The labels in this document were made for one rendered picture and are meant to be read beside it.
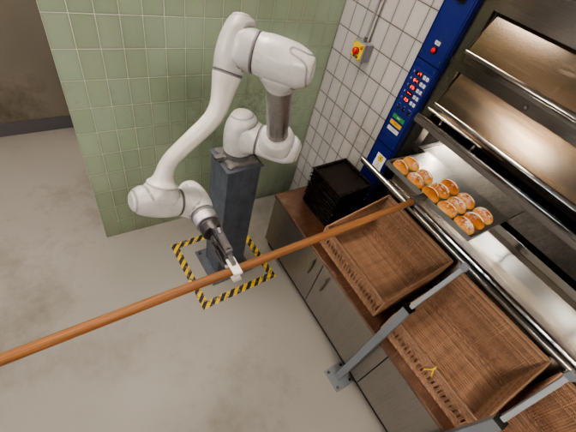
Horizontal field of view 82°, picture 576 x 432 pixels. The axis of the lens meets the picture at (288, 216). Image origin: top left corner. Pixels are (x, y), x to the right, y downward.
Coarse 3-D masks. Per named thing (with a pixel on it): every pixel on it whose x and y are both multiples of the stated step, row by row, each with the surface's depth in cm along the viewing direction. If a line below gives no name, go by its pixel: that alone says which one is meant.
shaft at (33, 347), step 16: (400, 208) 147; (352, 224) 133; (304, 240) 121; (320, 240) 125; (272, 256) 114; (224, 272) 105; (176, 288) 98; (192, 288) 100; (144, 304) 93; (96, 320) 88; (112, 320) 89; (48, 336) 83; (64, 336) 84; (16, 352) 79; (32, 352) 80
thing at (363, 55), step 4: (356, 40) 194; (360, 40) 193; (356, 44) 195; (360, 44) 192; (364, 44) 191; (368, 44) 192; (352, 48) 198; (364, 48) 191; (368, 48) 192; (372, 48) 194; (360, 52) 194; (364, 52) 193; (368, 52) 194; (352, 56) 199; (356, 56) 197; (360, 56) 194; (364, 56) 195; (368, 56) 196; (360, 60) 196; (364, 60) 198; (368, 60) 199
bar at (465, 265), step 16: (368, 160) 172; (416, 208) 154; (464, 256) 139; (464, 272) 138; (432, 288) 141; (416, 304) 142; (512, 304) 127; (400, 320) 146; (384, 336) 159; (368, 352) 174; (560, 352) 117; (336, 368) 213; (352, 368) 195; (336, 384) 207; (560, 384) 115; (528, 400) 117; (496, 416) 119; (512, 416) 118
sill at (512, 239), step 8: (416, 152) 187; (424, 152) 189; (504, 224) 159; (504, 232) 157; (512, 232) 156; (512, 240) 155; (520, 240) 154; (520, 248) 153; (528, 248) 151; (536, 248) 152; (528, 256) 151; (536, 256) 148; (544, 256) 149; (536, 264) 149; (544, 264) 146; (552, 264) 147; (544, 272) 147; (552, 272) 144; (560, 272) 145; (552, 280) 145; (560, 280) 143; (568, 280) 142; (568, 288) 141
